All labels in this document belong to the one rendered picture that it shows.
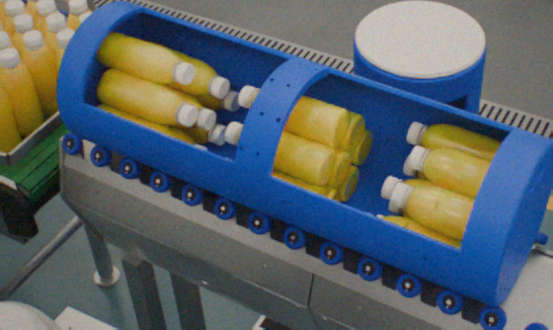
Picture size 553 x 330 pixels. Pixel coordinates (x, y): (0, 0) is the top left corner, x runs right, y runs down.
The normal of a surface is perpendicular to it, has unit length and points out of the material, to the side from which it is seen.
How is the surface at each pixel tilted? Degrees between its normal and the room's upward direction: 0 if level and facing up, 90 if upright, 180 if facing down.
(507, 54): 0
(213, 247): 71
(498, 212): 44
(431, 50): 0
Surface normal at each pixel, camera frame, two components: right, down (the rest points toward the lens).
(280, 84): -0.11, -0.65
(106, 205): -0.48, 0.29
